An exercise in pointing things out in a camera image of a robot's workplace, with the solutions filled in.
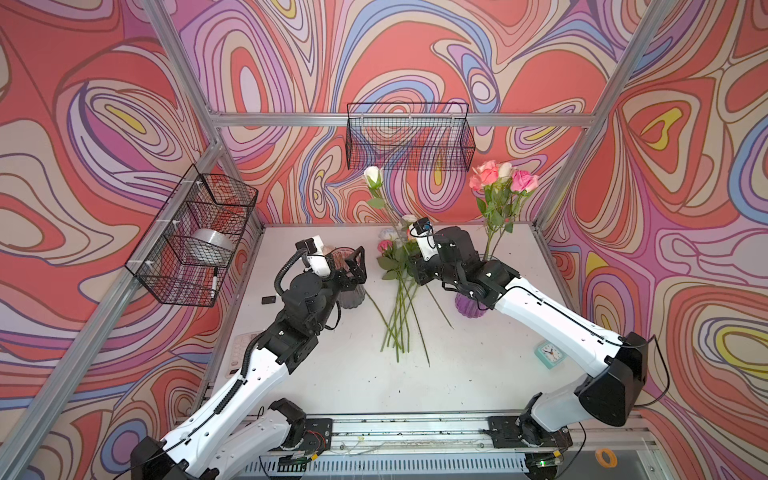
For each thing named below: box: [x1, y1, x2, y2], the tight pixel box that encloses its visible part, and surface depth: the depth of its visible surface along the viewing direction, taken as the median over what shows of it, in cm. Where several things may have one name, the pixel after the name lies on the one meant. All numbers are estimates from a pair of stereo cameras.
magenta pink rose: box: [505, 170, 539, 233], surface depth 73 cm
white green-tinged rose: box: [364, 166, 409, 253], surface depth 78 cm
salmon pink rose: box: [469, 160, 499, 259], surface depth 74 cm
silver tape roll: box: [191, 228, 236, 252], surface depth 73 cm
